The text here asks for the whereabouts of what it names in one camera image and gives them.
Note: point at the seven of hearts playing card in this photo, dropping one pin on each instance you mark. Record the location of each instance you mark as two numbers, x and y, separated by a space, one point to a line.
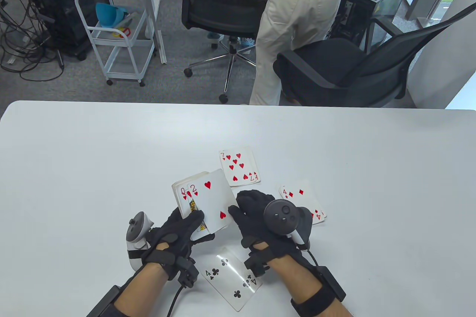
251 162

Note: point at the four of clubs playing card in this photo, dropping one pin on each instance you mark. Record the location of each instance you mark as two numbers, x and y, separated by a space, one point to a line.
227 280

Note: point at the black glass computer tower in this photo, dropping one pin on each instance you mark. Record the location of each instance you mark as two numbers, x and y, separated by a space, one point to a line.
357 8

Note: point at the two of hearts playing card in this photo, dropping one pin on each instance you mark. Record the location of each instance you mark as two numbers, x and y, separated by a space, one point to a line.
214 201

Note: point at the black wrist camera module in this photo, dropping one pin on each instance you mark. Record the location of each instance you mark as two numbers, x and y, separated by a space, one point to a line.
186 272
256 263

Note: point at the four of diamonds playing card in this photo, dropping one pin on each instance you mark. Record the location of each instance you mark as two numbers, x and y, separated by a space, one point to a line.
305 201

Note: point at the black mesh office chair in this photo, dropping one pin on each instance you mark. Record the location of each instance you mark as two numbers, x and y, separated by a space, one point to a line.
223 12
323 64

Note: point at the person's left forearm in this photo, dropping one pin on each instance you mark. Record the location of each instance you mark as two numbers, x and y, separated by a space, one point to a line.
141 291

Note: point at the person's right hand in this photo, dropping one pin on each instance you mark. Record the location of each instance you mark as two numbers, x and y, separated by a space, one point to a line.
253 227

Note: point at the person's left hand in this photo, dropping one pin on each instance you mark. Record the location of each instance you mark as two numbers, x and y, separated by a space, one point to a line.
171 237

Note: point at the person's right forearm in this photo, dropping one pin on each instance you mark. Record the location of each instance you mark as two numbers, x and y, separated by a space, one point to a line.
297 283

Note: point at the blue plastic funnel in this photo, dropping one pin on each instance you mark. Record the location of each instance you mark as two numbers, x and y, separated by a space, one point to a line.
106 16

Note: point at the grey white VR controller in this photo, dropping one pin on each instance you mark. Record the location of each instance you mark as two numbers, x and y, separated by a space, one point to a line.
280 214
134 254

